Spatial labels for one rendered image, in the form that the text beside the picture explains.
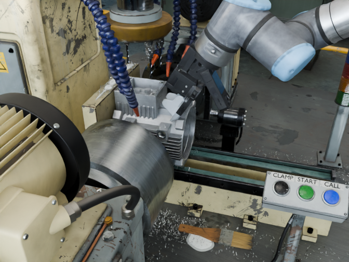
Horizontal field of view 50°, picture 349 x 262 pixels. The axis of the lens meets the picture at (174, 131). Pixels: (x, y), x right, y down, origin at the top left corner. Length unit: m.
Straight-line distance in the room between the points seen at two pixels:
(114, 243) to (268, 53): 0.47
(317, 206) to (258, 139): 0.68
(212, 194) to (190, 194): 0.07
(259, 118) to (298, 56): 0.85
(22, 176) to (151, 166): 0.36
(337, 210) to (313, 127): 0.80
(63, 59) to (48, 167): 0.58
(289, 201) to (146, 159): 0.31
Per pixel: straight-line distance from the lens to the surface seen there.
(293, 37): 0.80
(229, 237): 1.06
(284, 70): 0.79
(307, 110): 1.73
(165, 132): 0.97
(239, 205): 1.10
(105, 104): 1.00
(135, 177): 0.74
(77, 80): 1.11
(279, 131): 1.54
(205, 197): 1.10
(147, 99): 1.00
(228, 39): 0.82
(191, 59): 0.88
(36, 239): 0.43
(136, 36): 0.90
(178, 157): 1.02
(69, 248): 0.57
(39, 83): 0.97
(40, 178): 0.50
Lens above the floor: 1.59
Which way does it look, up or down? 32 degrees down
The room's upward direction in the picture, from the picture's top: straight up
